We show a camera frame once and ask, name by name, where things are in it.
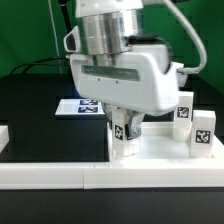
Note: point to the white square tabletop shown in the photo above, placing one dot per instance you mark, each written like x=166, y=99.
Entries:
x=156, y=142

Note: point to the white U-shaped obstacle fence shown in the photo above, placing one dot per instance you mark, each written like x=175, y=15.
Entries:
x=126, y=173

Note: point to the white base tag plate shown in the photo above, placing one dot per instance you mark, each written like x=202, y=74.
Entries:
x=79, y=107

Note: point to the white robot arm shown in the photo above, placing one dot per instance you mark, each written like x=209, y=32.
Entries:
x=114, y=62

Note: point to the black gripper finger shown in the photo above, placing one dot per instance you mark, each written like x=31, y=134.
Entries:
x=133, y=127

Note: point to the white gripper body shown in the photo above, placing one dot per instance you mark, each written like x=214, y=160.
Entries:
x=142, y=79

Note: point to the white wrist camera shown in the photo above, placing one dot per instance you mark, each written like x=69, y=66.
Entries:
x=181, y=78

